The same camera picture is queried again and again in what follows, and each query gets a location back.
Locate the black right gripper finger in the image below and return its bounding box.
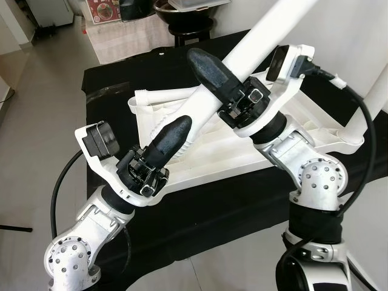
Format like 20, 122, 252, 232
187, 47, 244, 105

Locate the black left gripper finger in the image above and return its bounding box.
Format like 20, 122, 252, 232
149, 115, 193, 166

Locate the white plastic children table top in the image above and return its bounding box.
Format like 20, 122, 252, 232
129, 88, 388, 193

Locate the black round stool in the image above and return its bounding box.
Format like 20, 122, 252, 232
169, 17, 216, 49

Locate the black round basin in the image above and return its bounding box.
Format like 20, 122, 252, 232
153, 0, 234, 22

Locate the clear plastic storage box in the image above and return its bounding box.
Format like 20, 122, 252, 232
169, 0, 231, 10

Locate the white patterned cloth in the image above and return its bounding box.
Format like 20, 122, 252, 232
96, 18, 178, 64

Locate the black bag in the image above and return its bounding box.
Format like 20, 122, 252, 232
119, 0, 157, 22

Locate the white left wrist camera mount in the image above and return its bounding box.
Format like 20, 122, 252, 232
74, 121, 167, 208

